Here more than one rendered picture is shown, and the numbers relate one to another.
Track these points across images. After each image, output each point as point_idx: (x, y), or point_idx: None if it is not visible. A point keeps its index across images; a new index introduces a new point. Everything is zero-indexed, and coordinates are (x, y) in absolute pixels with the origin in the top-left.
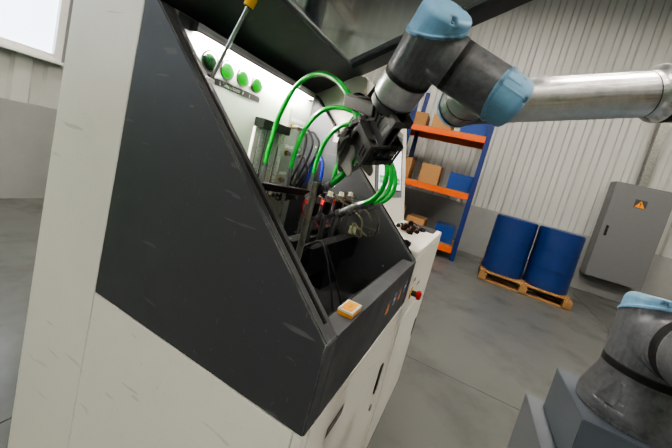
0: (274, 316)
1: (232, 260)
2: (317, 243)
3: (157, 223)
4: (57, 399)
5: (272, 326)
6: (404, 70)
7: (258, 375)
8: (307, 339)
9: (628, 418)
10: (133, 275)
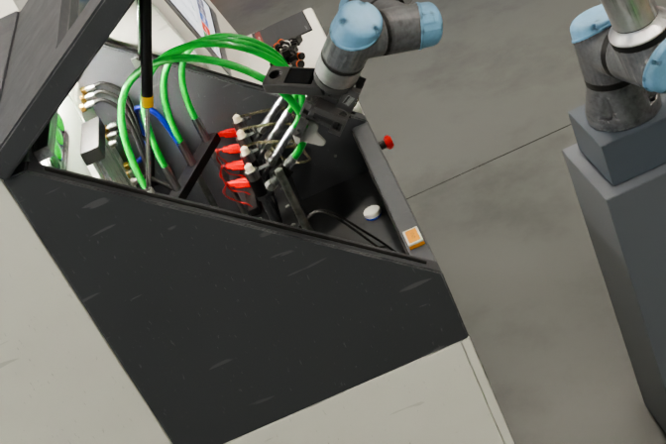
0: (389, 294)
1: (322, 295)
2: (288, 212)
3: (215, 341)
4: None
5: (393, 301)
6: (352, 67)
7: (408, 339)
8: (425, 282)
9: (622, 119)
10: (224, 401)
